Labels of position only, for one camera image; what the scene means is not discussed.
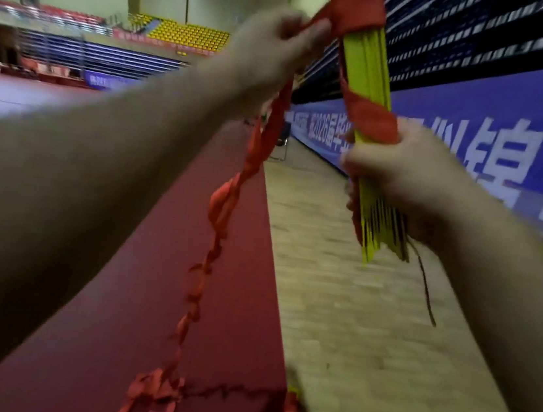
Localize dark retracted bleacher stand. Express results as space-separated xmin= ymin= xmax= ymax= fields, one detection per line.
xmin=291 ymin=0 xmax=543 ymax=134

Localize black folding chair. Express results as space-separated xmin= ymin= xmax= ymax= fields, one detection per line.
xmin=269 ymin=119 xmax=294 ymax=163

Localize rows of bleacher seats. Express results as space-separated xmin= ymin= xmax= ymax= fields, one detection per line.
xmin=14 ymin=29 xmax=188 ymax=86

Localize person's right hand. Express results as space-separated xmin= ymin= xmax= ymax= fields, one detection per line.
xmin=332 ymin=111 xmax=475 ymax=247

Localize blue banner with white print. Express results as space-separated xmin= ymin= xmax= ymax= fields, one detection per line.
xmin=82 ymin=70 xmax=142 ymax=95

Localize yellow stadium seats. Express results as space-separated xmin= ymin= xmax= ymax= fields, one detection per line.
xmin=126 ymin=13 xmax=231 ymax=56

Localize person's left hand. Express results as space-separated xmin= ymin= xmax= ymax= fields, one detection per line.
xmin=217 ymin=0 xmax=335 ymax=117

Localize red stadium seats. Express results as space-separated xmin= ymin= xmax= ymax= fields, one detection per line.
xmin=0 ymin=0 xmax=109 ymax=28

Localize person's left forearm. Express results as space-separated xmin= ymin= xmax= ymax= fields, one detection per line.
xmin=0 ymin=31 xmax=250 ymax=412

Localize low red barrier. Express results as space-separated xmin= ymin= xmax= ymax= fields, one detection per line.
xmin=0 ymin=53 xmax=92 ymax=89

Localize person's right forearm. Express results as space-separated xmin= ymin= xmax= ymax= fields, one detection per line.
xmin=404 ymin=183 xmax=543 ymax=412

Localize long red banner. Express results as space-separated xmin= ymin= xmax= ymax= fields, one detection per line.
xmin=111 ymin=28 xmax=216 ymax=58

